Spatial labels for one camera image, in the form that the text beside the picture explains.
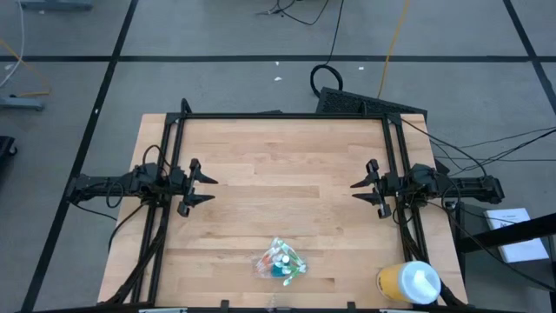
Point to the black aluminium table frame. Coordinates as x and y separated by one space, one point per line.
282 115

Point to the white booklet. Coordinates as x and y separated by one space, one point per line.
525 252

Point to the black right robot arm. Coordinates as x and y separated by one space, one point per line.
469 187

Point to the grey metal bar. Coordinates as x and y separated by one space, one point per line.
56 4

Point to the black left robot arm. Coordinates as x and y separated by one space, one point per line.
108 184

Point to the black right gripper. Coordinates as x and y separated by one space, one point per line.
395 187

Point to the clear plastic bag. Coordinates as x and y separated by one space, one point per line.
260 277

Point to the grey metal foot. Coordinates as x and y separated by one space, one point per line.
21 103

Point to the blue mouthwash bottle white cap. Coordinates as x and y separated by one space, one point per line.
276 261
285 259
286 271

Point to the black caster object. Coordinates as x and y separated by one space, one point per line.
6 148

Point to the black stand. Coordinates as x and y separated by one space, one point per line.
508 232

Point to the green white toothbrush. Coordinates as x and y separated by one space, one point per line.
299 271
290 251
289 280
300 264

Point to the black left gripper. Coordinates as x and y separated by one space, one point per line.
178 184

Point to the yellow wipes canister white lid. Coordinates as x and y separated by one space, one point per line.
408 282

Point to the black mesh computer tower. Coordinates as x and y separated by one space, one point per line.
347 102

